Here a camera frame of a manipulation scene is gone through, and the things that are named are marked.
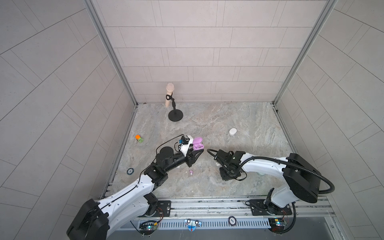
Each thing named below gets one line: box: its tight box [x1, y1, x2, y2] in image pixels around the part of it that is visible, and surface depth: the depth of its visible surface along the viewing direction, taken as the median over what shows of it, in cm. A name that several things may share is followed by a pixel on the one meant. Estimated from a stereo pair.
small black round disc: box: [228, 215, 237, 227], surface depth 69 cm
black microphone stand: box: [166, 92, 184, 122], surface depth 109 cm
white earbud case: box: [229, 128, 237, 136], surface depth 101 cm
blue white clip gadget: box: [184, 219, 202, 232], surface depth 67 cm
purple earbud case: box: [192, 137, 205, 151], surface depth 72 cm
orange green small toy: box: [134, 134, 144, 143], surface depth 96 cm
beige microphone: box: [165, 83, 175, 107], surface depth 91 cm
